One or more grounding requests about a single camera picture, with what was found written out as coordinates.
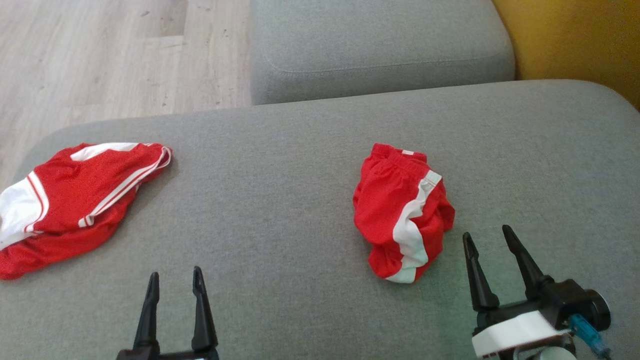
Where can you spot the large grey sofa seat cushion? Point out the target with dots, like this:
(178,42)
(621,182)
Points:
(280,200)

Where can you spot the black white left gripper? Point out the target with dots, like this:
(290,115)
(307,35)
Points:
(175,356)

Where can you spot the red white sports jersey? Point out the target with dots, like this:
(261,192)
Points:
(75,195)

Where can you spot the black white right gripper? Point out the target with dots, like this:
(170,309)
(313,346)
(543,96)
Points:
(515,332)

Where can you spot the small grey sofa cushion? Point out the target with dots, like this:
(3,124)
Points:
(380,45)

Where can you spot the red white sports shorts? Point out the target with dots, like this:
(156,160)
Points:
(385,210)

